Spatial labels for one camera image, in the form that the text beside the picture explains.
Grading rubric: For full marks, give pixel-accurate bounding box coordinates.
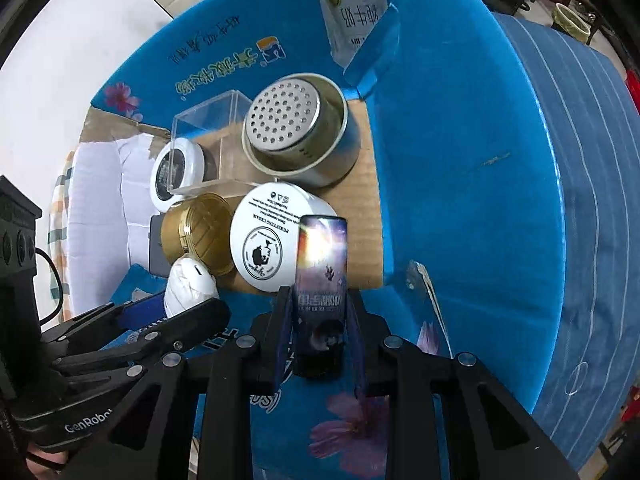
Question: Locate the blue striped cloth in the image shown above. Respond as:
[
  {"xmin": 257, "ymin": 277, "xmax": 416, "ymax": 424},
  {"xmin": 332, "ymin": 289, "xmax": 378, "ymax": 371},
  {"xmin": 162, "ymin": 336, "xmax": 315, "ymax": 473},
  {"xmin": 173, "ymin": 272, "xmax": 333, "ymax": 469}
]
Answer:
[{"xmin": 497, "ymin": 14, "xmax": 639, "ymax": 469}]

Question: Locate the white cream jar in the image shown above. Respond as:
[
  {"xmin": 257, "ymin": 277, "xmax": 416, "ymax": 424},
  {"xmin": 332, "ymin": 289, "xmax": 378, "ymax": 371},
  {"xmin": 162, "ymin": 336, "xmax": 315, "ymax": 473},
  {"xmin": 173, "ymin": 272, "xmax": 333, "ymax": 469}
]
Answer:
[{"xmin": 230, "ymin": 182, "xmax": 336, "ymax": 292}]

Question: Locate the perforated steel tin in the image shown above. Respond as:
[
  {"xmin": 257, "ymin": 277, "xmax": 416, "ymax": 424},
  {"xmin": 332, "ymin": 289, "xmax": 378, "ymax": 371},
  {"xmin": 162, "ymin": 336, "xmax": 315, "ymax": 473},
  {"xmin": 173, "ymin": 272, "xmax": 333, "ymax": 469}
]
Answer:
[{"xmin": 241, "ymin": 73, "xmax": 361, "ymax": 188}]

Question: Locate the gold tin lid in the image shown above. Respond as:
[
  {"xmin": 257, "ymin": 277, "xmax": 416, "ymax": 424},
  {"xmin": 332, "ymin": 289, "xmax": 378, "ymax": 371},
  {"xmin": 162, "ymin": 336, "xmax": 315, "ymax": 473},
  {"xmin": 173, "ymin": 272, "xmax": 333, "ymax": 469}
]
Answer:
[{"xmin": 160, "ymin": 193, "xmax": 234, "ymax": 276}]

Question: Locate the person hand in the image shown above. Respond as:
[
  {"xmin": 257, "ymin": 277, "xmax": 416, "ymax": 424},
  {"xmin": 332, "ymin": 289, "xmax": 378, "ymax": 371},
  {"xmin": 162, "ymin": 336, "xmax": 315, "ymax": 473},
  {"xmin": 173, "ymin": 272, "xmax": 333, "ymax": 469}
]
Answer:
[{"xmin": 25, "ymin": 452, "xmax": 67, "ymax": 480}]

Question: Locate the small white earbud case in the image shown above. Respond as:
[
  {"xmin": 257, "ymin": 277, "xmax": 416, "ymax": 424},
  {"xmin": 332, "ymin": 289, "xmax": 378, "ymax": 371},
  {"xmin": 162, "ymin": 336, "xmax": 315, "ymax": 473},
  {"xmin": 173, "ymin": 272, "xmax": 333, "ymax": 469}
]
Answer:
[{"xmin": 164, "ymin": 255, "xmax": 219, "ymax": 318}]

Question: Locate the black trash bin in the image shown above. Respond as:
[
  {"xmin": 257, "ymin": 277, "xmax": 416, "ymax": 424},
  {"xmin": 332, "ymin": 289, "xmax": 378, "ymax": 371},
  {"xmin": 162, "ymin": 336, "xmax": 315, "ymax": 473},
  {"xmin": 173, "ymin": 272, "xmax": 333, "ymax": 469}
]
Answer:
[{"xmin": 551, "ymin": 3, "xmax": 591, "ymax": 44}]

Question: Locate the clear acrylic box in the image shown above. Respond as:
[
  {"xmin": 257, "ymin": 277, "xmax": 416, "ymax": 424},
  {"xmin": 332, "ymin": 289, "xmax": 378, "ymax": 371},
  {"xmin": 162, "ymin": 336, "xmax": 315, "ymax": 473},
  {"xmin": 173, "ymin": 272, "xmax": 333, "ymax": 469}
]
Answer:
[{"xmin": 170, "ymin": 90, "xmax": 268, "ymax": 198}]

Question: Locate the plaid orange teal cloth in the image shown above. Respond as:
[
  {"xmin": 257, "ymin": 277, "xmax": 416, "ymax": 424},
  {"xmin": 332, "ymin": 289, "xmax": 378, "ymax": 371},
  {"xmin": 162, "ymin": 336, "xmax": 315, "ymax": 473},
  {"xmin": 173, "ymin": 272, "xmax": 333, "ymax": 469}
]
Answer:
[{"xmin": 47, "ymin": 150, "xmax": 75, "ymax": 322}]

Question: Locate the dark blue charger cube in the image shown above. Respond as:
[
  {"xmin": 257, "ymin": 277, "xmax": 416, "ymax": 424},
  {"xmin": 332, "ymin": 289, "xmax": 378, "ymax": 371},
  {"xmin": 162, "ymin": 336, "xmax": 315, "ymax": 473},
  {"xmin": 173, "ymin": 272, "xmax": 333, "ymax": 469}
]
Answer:
[{"xmin": 148, "ymin": 214, "xmax": 171, "ymax": 278}]

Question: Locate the red cloth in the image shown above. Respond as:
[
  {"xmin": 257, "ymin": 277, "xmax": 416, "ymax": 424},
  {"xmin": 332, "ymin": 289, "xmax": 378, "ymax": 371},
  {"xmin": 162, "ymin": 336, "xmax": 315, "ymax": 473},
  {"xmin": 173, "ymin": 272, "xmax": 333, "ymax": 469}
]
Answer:
[{"xmin": 626, "ymin": 70, "xmax": 640, "ymax": 112}]

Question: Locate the round white black device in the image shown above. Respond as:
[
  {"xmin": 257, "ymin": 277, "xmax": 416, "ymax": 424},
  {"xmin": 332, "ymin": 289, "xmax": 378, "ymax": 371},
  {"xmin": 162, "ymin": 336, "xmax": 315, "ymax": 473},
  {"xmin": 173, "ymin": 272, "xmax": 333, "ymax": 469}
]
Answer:
[{"xmin": 150, "ymin": 138, "xmax": 206, "ymax": 212}]

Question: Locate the blue cardboard box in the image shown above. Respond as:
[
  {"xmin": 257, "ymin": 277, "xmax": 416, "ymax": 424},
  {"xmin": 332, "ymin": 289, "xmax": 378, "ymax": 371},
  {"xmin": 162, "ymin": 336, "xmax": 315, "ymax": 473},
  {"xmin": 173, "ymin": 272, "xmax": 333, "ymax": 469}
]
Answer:
[{"xmin": 60, "ymin": 0, "xmax": 569, "ymax": 480}]

